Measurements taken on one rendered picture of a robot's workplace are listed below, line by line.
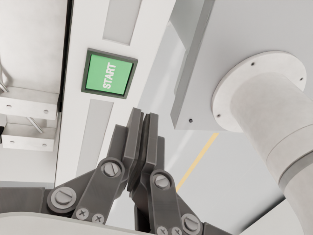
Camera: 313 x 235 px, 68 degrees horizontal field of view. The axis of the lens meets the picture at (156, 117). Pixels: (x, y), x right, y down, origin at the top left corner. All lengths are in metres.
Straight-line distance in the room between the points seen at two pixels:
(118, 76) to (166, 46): 1.10
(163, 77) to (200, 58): 1.06
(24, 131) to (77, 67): 0.21
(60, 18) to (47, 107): 0.13
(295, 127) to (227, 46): 0.17
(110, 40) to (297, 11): 0.31
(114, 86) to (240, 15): 0.23
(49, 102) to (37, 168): 0.31
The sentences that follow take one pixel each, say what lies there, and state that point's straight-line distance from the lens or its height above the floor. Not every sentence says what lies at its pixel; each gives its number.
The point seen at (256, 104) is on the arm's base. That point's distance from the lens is 0.42.
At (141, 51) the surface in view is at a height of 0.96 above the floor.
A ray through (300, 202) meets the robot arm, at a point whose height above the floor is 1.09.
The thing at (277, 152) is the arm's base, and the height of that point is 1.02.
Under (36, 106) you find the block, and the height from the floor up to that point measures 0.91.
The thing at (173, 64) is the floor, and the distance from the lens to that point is 1.43.
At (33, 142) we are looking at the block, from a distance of 0.45.
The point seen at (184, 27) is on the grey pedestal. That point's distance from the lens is 0.70.
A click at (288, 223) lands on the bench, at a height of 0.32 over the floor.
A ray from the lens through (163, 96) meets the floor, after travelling 1.56.
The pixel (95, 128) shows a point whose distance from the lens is 0.35.
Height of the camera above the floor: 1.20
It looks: 46 degrees down
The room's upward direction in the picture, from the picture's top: 167 degrees clockwise
